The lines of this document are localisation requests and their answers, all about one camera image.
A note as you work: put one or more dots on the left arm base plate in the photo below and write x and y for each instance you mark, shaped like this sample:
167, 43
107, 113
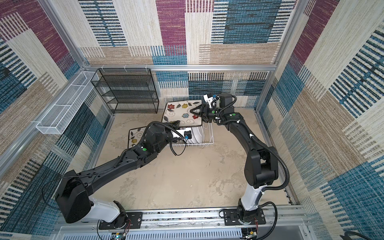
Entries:
128, 221

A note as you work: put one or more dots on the floral square plate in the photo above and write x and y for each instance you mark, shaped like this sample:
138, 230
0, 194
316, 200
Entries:
181, 111
135, 137

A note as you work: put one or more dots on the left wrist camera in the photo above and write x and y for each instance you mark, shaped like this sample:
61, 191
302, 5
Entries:
188, 135

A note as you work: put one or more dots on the white wire dish rack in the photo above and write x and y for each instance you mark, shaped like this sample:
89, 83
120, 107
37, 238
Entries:
205, 126

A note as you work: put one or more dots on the white round plate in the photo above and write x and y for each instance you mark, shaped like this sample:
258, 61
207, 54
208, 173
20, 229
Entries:
198, 133

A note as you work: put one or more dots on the aluminium front rail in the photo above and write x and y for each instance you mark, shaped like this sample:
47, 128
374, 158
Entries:
192, 224

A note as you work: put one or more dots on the black mesh shelf rack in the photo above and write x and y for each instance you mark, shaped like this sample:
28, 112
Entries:
126, 91

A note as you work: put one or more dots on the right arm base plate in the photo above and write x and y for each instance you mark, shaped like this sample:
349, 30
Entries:
236, 217

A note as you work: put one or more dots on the white wire wall basket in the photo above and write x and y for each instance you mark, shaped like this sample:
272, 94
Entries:
60, 115

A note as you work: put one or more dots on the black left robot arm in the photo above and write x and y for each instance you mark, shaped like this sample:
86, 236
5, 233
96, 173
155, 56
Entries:
75, 192

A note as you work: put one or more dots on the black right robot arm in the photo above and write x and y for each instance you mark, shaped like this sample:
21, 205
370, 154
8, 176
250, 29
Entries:
261, 167

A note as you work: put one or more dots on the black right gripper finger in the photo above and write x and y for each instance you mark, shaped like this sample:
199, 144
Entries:
197, 113
197, 109

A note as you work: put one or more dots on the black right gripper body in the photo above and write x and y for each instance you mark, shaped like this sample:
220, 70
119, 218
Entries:
210, 113

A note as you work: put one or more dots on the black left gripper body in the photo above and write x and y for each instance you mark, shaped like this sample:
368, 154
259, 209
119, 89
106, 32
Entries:
173, 131

